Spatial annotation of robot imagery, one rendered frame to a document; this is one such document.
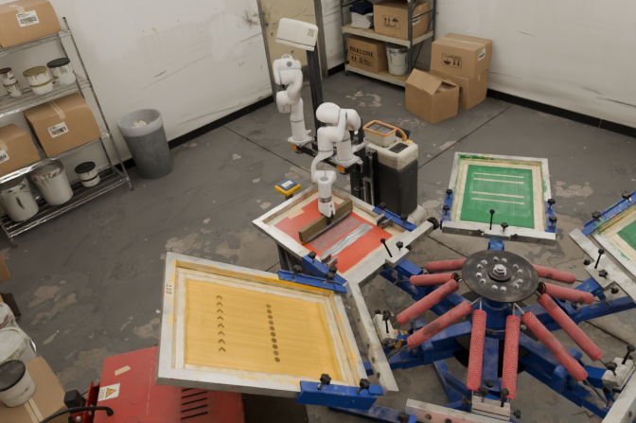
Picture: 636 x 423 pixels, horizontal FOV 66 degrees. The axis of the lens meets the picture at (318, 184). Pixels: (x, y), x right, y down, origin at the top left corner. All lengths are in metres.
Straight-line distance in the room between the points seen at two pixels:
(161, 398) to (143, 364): 0.20
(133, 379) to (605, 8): 5.11
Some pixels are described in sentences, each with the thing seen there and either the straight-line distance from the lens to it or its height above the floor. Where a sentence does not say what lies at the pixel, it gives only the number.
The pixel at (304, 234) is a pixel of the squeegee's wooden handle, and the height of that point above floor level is 1.03.
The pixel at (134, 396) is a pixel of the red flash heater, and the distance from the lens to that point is 2.25.
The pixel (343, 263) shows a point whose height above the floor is 0.95.
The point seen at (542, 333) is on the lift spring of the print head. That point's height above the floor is 1.21.
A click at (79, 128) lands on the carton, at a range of 5.19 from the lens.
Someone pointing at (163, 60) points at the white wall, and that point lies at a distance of 5.88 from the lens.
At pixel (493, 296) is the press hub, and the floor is 1.31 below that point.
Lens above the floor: 2.83
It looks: 35 degrees down
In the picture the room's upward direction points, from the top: 7 degrees counter-clockwise
